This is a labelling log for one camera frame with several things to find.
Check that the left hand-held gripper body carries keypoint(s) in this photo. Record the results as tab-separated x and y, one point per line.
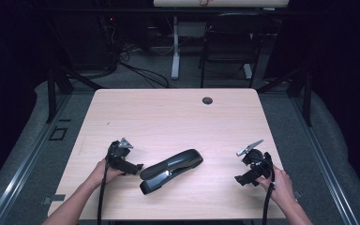
118	153

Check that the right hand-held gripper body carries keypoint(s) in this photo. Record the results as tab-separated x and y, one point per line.
258	161

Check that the black stapler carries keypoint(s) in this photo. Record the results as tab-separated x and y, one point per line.
168	170

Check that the person's left hand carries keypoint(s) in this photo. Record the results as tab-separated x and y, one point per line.
103	175

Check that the person's right hand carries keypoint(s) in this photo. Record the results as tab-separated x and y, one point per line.
279	186

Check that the grey table edge clip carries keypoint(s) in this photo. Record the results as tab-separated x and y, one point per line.
298	194
54	198

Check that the round table grommet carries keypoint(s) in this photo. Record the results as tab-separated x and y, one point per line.
207	100

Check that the black metal stand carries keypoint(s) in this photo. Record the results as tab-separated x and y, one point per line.
307	97
52	93

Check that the dark equipment cabinet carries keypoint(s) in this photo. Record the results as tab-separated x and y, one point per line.
84	40

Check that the white desk leg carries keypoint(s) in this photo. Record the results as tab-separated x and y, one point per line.
175	47

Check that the black folding chair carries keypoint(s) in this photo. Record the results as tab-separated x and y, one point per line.
231	40

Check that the aluminium floor rail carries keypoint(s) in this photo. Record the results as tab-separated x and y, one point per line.
25	165
325	165

